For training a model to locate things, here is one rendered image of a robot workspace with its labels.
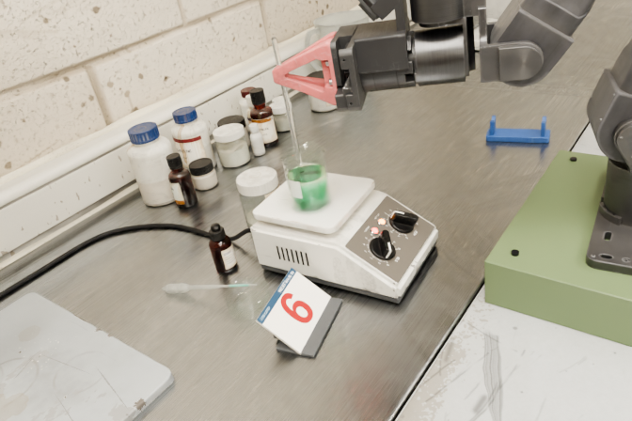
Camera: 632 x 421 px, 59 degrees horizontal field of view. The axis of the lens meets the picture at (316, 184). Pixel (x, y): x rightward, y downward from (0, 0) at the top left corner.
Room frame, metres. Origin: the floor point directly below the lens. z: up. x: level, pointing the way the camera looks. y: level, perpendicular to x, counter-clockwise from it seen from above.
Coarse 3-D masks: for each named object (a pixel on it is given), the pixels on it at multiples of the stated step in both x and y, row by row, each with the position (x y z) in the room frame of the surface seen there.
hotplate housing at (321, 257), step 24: (360, 216) 0.57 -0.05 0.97; (264, 240) 0.58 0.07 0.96; (288, 240) 0.56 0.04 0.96; (312, 240) 0.54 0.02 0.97; (336, 240) 0.53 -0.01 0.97; (432, 240) 0.56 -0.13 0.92; (264, 264) 0.58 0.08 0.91; (288, 264) 0.56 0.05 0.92; (312, 264) 0.54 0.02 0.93; (336, 264) 0.52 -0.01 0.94; (360, 264) 0.50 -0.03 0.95; (360, 288) 0.50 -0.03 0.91; (384, 288) 0.49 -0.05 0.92
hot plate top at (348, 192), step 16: (336, 176) 0.65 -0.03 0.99; (352, 176) 0.64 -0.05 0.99; (288, 192) 0.63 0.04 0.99; (336, 192) 0.61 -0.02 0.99; (352, 192) 0.60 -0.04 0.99; (368, 192) 0.60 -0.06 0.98; (256, 208) 0.60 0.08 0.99; (272, 208) 0.60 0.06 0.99; (288, 208) 0.59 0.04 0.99; (336, 208) 0.57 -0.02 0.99; (352, 208) 0.56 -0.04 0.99; (288, 224) 0.56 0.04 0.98; (304, 224) 0.55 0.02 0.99; (320, 224) 0.54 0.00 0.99; (336, 224) 0.54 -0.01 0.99
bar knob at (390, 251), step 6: (384, 234) 0.53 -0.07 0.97; (372, 240) 0.53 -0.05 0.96; (378, 240) 0.53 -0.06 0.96; (384, 240) 0.52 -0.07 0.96; (390, 240) 0.52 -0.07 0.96; (372, 246) 0.52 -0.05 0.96; (378, 246) 0.52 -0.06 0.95; (384, 246) 0.51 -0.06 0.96; (390, 246) 0.51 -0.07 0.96; (372, 252) 0.52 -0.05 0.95; (378, 252) 0.52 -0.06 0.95; (384, 252) 0.51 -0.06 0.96; (390, 252) 0.51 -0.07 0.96; (384, 258) 0.51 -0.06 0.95; (390, 258) 0.51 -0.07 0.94
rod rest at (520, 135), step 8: (544, 120) 0.82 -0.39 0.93; (544, 128) 0.80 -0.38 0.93; (488, 136) 0.84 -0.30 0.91; (496, 136) 0.83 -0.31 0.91; (504, 136) 0.83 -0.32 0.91; (512, 136) 0.82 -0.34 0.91; (520, 136) 0.82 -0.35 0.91; (528, 136) 0.81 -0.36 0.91; (536, 136) 0.81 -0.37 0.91; (544, 136) 0.80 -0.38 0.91
